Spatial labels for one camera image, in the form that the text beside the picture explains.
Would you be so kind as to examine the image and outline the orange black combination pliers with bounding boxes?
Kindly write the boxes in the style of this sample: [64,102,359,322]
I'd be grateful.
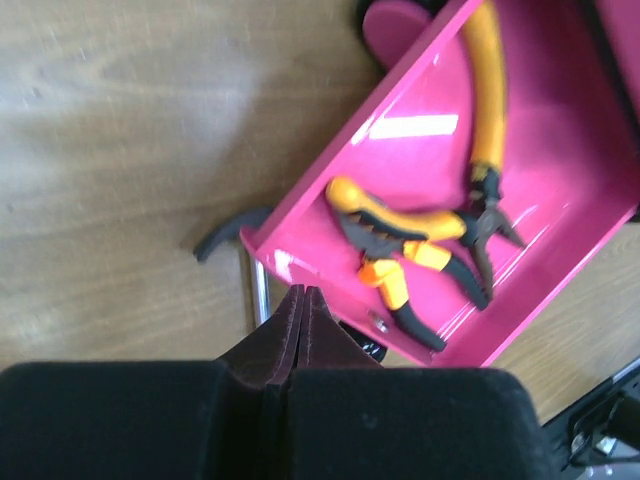
[338,213,489,352]

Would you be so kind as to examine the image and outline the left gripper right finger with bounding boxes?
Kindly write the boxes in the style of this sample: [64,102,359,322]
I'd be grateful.
[282,284,556,480]

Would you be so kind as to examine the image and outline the black handled hammer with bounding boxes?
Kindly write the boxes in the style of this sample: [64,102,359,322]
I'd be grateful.
[193,205,274,326]

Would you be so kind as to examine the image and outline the yellow needle nose pliers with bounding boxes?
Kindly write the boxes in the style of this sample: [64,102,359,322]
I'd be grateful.
[324,0,526,311]

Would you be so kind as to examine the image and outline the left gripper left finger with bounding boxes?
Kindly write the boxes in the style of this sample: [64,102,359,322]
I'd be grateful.
[1,286,305,479]

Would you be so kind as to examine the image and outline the pink top drawer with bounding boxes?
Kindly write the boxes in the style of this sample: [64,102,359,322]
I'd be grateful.
[583,0,639,134]

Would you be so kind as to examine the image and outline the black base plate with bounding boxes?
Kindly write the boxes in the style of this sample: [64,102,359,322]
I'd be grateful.
[543,359,639,479]

